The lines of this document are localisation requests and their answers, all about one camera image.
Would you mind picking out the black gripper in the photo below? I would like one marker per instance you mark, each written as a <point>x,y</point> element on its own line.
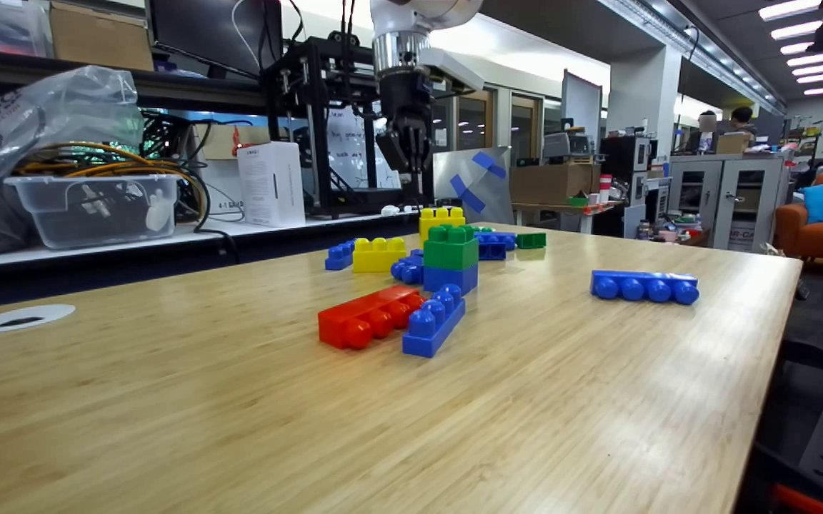
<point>408,110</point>

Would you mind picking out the green and blue brick stack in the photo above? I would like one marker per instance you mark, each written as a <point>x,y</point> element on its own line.
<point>449,254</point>

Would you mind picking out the small blue brick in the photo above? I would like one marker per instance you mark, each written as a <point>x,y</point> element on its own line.
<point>409,268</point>
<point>342,254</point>

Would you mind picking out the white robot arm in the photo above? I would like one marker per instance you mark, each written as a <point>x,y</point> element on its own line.
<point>405,63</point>

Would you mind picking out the tall yellow brick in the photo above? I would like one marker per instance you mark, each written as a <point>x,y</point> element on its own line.
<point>438,214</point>

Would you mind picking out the flat yellow brick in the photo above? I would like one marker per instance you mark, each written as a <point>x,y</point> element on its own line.
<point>376,254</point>

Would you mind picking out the cardboard box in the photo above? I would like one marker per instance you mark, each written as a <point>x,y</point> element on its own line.
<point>554,185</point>

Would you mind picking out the wide blue brick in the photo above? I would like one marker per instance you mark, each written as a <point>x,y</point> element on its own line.
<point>496,244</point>

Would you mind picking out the white box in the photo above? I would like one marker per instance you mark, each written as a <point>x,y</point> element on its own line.
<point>272,184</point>

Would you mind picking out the green brick flat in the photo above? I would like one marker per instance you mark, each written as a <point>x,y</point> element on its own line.
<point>529,240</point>

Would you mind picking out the long blue brick near red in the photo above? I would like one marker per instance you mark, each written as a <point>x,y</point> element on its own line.
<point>432,324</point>

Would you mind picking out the long blue brick far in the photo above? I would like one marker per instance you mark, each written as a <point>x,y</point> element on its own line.
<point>652,285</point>

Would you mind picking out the clear plastic bag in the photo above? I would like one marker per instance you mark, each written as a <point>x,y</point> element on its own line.
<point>84,103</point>

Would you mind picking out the grey cabinet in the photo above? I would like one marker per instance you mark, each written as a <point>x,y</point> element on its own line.
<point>731,198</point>

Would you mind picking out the clear plastic bin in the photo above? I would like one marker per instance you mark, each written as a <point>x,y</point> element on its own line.
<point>72,211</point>

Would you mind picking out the white table grommet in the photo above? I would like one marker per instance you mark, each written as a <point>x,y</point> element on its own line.
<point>35,314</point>

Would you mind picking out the black frame 3d printer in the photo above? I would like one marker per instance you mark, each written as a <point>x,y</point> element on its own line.
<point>332,87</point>

